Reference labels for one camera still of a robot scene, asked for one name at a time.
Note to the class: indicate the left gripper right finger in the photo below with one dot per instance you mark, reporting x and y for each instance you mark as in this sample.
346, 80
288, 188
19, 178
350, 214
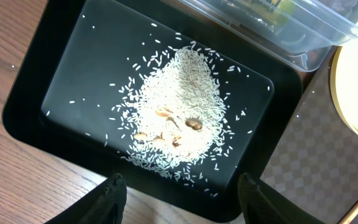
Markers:
261, 204

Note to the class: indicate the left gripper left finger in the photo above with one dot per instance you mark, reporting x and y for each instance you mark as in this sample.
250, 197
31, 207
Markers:
103, 205

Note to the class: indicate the pile of rice scraps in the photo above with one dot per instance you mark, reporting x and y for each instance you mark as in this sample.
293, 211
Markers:
162, 101

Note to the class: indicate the green orange snack wrapper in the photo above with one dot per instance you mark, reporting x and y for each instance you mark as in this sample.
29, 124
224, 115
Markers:
275, 11

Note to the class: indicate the black waste tray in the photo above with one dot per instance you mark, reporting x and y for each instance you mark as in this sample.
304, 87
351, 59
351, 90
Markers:
23, 120

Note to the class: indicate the clear plastic waste bin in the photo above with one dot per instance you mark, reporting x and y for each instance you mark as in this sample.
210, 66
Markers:
303, 42

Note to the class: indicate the dark brown serving tray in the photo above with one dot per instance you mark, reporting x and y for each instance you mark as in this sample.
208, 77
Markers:
315, 163

